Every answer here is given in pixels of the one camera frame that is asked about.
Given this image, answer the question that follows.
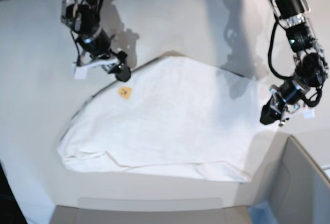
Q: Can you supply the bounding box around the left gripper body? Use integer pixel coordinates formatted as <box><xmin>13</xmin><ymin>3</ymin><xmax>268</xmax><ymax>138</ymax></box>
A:
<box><xmin>270</xmin><ymin>79</ymin><xmax>316</xmax><ymax>126</ymax></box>

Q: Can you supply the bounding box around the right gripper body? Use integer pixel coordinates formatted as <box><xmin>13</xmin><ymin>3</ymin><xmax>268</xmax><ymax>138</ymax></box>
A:
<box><xmin>72</xmin><ymin>29</ymin><xmax>128</xmax><ymax>79</ymax></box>

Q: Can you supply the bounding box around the white printed t-shirt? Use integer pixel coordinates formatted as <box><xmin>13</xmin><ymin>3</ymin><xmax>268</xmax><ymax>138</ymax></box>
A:
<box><xmin>57</xmin><ymin>57</ymin><xmax>278</xmax><ymax>182</ymax></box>

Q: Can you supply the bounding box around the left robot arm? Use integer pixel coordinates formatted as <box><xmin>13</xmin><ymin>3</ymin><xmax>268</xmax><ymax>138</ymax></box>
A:
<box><xmin>260</xmin><ymin>0</ymin><xmax>329</xmax><ymax>126</ymax></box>

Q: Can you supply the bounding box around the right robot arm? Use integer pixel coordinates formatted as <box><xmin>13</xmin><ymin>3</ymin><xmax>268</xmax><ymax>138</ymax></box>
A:
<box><xmin>60</xmin><ymin>0</ymin><xmax>131</xmax><ymax>82</ymax></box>

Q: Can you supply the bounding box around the grey bin right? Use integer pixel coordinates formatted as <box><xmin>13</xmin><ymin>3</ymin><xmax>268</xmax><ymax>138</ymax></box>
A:
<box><xmin>234</xmin><ymin>132</ymin><xmax>329</xmax><ymax>223</ymax></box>

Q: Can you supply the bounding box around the grey front tray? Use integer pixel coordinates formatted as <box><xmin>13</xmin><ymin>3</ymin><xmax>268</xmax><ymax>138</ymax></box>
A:
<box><xmin>50</xmin><ymin>198</ymin><xmax>252</xmax><ymax>223</ymax></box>

